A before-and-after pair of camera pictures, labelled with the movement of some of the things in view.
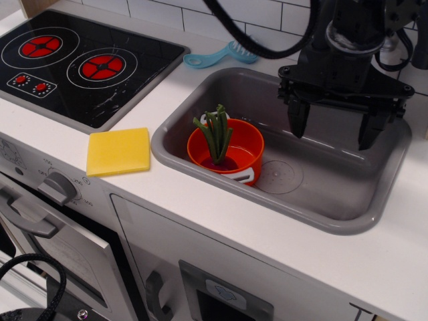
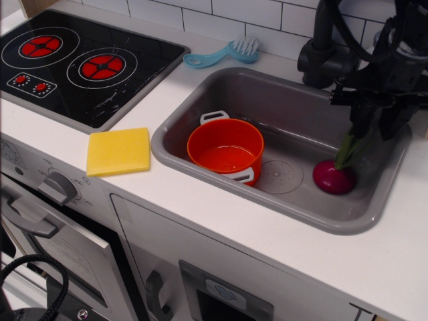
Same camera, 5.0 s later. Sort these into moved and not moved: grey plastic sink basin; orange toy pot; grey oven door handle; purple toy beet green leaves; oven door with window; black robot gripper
Moved: purple toy beet green leaves; black robot gripper
Not moved: grey plastic sink basin; grey oven door handle; oven door with window; orange toy pot
